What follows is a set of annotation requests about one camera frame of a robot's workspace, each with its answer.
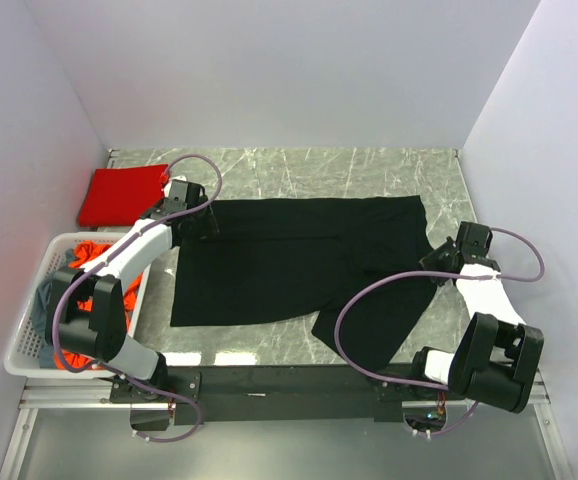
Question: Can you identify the black t shirt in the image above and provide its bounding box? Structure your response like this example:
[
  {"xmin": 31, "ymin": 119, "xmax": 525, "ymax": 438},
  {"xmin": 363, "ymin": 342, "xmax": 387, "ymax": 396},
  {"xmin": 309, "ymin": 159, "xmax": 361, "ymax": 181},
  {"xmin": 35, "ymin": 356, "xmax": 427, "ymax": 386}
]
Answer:
[{"xmin": 170, "ymin": 196, "xmax": 436, "ymax": 372}]

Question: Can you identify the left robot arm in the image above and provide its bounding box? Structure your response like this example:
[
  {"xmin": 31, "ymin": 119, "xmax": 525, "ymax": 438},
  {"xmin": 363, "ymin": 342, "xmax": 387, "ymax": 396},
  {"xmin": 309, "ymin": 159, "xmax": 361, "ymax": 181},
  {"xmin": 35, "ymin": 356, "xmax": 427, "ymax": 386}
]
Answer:
[{"xmin": 45, "ymin": 179, "xmax": 217, "ymax": 402}]

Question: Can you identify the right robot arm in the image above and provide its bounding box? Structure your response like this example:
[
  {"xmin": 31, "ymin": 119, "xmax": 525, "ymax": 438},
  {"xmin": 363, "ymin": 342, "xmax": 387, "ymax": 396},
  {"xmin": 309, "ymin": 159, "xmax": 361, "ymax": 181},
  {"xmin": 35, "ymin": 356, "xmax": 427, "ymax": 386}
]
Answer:
[{"xmin": 407, "ymin": 221, "xmax": 544, "ymax": 413}]

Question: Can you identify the folded red t shirt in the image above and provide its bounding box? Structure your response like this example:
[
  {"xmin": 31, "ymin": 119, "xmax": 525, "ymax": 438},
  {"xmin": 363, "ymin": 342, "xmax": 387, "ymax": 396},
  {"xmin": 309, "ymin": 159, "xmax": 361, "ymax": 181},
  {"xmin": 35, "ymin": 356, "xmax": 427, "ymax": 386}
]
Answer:
[{"xmin": 77, "ymin": 164, "xmax": 167, "ymax": 228}]

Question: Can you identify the orange t shirt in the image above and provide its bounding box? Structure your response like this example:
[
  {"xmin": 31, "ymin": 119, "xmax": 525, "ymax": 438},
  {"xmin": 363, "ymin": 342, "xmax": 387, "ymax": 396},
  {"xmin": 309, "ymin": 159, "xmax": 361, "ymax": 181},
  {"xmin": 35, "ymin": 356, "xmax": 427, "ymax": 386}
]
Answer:
[{"xmin": 45, "ymin": 241, "xmax": 143, "ymax": 373}]

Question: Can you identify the grey blue t shirt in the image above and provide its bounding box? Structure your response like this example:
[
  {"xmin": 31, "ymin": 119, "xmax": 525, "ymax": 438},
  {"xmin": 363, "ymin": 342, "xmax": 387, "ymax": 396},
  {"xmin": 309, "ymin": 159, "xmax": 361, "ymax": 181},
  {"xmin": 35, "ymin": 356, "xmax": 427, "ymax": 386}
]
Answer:
[{"xmin": 29, "ymin": 271, "xmax": 56, "ymax": 369}]

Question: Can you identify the black base beam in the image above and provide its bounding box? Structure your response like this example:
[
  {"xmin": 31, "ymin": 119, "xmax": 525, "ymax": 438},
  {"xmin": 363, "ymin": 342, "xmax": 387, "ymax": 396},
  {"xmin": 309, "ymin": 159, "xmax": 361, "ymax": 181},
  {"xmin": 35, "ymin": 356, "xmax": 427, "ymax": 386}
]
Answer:
[{"xmin": 108, "ymin": 364, "xmax": 468, "ymax": 427}]

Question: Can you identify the white plastic laundry basket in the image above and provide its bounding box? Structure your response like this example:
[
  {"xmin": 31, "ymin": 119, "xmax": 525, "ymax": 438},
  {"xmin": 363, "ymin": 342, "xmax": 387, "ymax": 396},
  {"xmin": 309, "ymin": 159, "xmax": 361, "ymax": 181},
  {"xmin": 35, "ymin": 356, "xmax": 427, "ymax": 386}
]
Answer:
[{"xmin": 4, "ymin": 232, "xmax": 151, "ymax": 379}]

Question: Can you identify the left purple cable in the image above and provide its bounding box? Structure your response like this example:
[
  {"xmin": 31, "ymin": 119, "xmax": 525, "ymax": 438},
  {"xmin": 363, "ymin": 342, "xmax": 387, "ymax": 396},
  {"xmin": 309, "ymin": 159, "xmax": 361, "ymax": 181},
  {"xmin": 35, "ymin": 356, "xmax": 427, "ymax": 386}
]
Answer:
[{"xmin": 51, "ymin": 153, "xmax": 223, "ymax": 444}]

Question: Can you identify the purple cable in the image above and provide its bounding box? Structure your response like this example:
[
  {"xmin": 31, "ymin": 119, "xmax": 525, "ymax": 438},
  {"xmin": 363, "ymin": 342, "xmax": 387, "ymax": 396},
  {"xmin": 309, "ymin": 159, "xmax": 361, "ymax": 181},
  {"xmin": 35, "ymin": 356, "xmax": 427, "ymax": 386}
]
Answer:
[
  {"xmin": 51, "ymin": 153, "xmax": 223, "ymax": 444},
  {"xmin": 334, "ymin": 227, "xmax": 545, "ymax": 437}
]

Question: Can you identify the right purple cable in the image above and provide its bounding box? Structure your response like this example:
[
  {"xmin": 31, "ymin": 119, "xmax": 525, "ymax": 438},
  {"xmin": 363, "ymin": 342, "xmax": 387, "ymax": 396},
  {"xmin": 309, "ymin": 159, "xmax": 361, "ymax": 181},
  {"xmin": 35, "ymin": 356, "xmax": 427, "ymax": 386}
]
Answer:
[{"xmin": 334, "ymin": 227, "xmax": 545, "ymax": 437}]

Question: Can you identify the aluminium frame rail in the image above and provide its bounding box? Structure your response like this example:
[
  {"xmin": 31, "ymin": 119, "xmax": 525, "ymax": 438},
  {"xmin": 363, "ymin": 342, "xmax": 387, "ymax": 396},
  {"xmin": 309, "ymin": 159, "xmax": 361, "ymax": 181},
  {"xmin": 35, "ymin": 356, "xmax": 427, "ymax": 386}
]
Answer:
[{"xmin": 0, "ymin": 364, "xmax": 578, "ymax": 480}]

